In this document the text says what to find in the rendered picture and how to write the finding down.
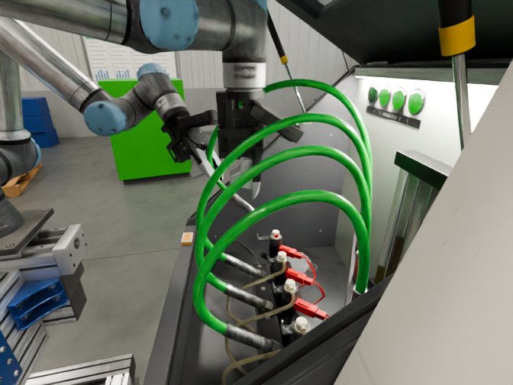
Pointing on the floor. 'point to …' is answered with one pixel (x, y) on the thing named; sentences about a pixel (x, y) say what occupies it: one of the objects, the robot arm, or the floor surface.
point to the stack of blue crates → (39, 121)
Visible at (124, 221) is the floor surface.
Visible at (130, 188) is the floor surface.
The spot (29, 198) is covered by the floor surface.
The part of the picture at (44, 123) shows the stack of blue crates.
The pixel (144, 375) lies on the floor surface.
